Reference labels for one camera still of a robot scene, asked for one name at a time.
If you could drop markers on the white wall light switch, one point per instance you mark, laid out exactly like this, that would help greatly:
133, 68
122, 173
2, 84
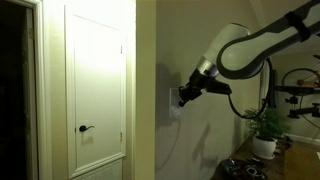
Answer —
174, 108

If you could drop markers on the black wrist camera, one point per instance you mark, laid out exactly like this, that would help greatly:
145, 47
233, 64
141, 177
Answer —
214, 86

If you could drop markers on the white closet door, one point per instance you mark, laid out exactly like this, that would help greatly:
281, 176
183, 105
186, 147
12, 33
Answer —
95, 90

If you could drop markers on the dark wooden side table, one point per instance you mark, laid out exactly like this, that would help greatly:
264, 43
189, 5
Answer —
297, 158

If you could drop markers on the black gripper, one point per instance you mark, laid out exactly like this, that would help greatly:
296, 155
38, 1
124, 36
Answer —
197, 81

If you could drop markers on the green potted plant white pot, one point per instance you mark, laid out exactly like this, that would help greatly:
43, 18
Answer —
266, 126

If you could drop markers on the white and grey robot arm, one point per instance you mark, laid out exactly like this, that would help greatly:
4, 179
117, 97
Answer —
236, 53

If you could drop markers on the bicycle by wall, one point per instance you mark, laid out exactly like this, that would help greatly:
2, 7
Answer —
302, 77

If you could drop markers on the black door lever handle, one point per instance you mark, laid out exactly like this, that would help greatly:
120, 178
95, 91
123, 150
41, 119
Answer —
84, 128

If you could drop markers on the black stereo camera on mount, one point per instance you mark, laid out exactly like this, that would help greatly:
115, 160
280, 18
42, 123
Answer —
297, 94

